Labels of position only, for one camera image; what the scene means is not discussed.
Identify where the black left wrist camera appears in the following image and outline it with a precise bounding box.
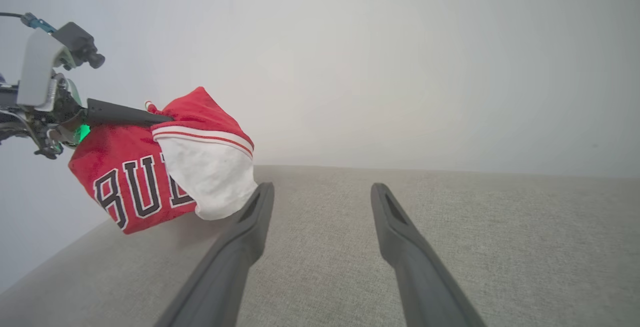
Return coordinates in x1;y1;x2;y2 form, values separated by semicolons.
52;22;106;71

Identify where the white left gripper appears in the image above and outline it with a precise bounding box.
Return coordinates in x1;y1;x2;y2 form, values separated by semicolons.
15;29;174;161

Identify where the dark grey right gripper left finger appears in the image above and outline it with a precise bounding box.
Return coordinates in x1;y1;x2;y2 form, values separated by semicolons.
154;182;275;327

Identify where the black cable with teal plug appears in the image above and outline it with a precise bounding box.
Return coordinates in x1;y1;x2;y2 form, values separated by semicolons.
0;12;57;36

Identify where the red and white basketball jersey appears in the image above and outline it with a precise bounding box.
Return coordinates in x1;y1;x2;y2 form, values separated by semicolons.
68;86;259;235

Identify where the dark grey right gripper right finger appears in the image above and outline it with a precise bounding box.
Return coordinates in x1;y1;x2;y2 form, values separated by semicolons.
370;183;488;327

